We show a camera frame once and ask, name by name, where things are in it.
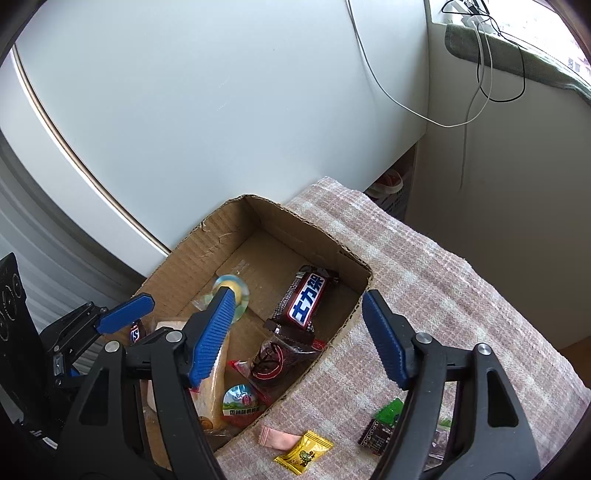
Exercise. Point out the pink candy packet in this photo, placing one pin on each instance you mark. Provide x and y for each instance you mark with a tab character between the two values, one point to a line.
277	438

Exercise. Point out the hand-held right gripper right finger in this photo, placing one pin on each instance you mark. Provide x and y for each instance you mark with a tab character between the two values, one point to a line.
385	337

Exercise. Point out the white cabinet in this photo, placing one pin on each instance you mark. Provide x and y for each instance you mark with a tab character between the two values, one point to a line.
207	115

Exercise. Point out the grey plastic basket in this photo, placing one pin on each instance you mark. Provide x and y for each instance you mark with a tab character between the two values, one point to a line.
392	198

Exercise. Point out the white power strip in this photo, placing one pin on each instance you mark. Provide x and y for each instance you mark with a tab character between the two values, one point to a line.
461	11

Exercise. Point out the brown chocolate bar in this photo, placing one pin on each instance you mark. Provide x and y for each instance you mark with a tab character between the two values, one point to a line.
304	302
135	333

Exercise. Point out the yellow candy packet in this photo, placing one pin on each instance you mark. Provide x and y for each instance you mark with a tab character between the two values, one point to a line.
303	454

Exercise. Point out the green jelly packet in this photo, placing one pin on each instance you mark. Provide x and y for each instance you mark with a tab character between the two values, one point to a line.
390	411

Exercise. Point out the round green snack packet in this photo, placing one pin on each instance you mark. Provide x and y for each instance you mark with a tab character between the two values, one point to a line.
242	401

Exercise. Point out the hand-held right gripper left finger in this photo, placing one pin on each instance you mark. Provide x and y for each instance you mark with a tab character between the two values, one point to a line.
210	346

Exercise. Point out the grey windowsill cloth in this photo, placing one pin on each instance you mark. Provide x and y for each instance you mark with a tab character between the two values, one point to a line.
517	60

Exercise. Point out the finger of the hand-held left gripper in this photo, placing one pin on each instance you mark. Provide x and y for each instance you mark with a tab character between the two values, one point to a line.
127	313
69	371

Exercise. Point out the small dark candy packet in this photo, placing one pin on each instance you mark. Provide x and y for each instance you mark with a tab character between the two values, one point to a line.
437	450
375	434

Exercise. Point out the clear-wrapped round snack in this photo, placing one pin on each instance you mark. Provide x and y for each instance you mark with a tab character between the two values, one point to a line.
240	290

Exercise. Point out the dark snack packet red edge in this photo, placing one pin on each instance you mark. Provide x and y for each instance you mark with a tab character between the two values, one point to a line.
277	357

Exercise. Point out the sliced bread packet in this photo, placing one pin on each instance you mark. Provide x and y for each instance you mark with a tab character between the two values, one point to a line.
214	397

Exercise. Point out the brown cardboard box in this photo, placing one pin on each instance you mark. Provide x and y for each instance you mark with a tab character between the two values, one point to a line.
258	249

